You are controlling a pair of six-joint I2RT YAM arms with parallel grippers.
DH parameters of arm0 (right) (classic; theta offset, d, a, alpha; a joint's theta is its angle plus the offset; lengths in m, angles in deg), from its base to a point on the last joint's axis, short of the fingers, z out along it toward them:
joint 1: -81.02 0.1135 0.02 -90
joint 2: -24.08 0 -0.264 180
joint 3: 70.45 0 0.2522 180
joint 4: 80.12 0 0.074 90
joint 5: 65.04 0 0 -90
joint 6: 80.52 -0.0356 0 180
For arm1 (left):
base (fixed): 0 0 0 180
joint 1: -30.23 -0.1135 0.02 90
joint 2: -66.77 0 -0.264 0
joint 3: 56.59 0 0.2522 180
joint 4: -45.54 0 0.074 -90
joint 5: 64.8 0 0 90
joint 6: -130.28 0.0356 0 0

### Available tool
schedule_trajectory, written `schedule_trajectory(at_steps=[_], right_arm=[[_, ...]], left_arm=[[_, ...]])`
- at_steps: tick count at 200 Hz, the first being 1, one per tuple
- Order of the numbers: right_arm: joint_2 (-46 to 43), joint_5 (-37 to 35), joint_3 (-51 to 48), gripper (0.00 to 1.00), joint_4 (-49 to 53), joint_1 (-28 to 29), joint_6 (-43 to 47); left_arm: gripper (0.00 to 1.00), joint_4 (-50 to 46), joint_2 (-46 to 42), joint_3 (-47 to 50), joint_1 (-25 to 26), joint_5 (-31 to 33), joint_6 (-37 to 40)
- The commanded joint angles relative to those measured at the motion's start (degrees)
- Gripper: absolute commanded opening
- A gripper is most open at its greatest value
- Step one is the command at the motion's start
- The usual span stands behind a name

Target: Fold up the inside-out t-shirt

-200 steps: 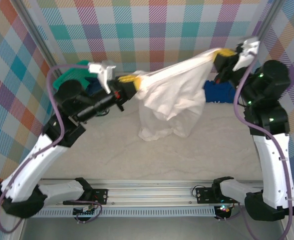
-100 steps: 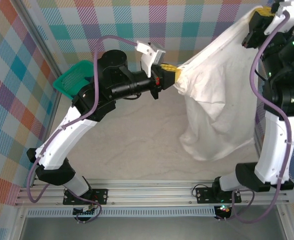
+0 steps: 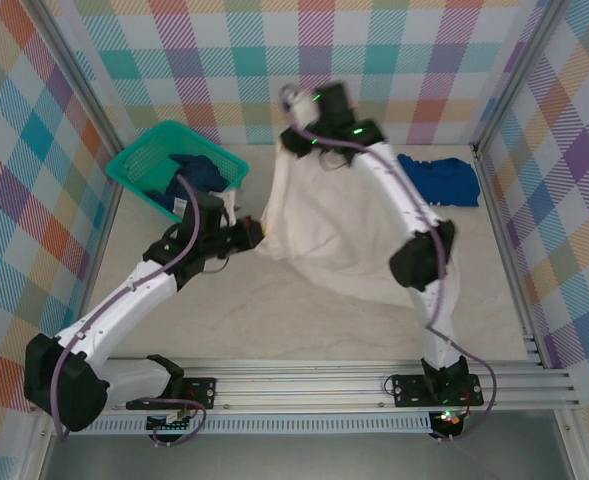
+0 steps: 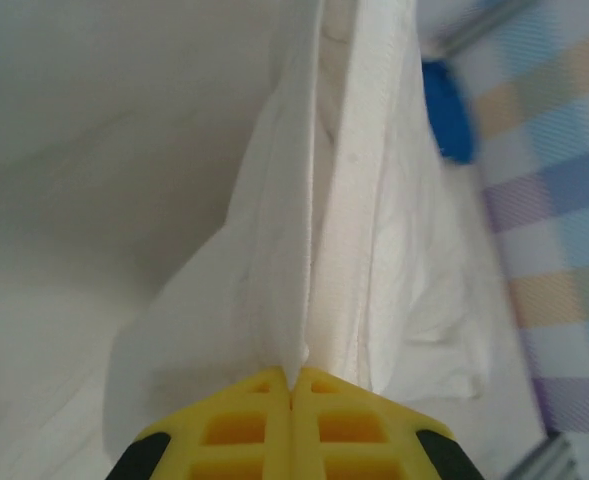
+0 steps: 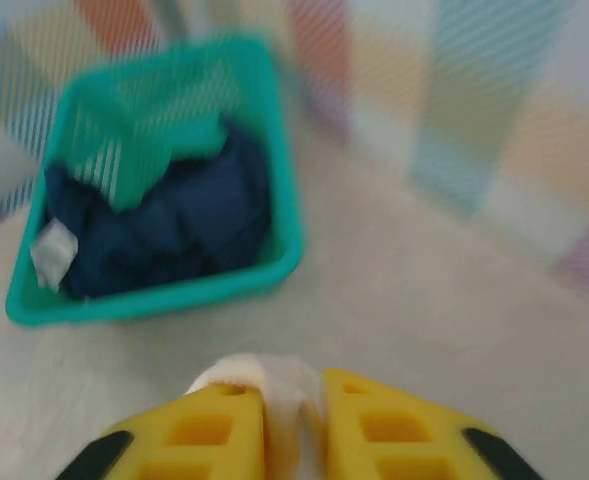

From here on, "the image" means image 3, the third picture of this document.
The folded blue t-shirt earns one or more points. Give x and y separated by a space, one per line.
449 182

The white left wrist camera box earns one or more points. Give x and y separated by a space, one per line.
230 205

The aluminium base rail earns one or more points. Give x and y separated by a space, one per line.
299 385

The navy t-shirt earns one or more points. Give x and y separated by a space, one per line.
204 172

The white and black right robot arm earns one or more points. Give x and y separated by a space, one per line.
414 260

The aluminium side rail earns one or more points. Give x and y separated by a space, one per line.
101 225

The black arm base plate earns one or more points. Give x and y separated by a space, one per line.
204 392
409 390

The teal plastic basket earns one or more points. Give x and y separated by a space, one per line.
144 160

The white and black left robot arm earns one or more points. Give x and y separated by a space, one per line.
81 395

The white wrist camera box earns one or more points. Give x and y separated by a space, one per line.
230 205
304 110

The small circuit board with lights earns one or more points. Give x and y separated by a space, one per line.
449 419

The aluminium frame post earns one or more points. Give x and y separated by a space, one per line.
78 70
519 70

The white t-shirt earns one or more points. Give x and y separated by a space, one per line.
324 225

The small green circuit board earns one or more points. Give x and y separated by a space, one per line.
171 426

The grey metal panel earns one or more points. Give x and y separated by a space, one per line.
299 457

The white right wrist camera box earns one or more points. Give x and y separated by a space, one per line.
304 110

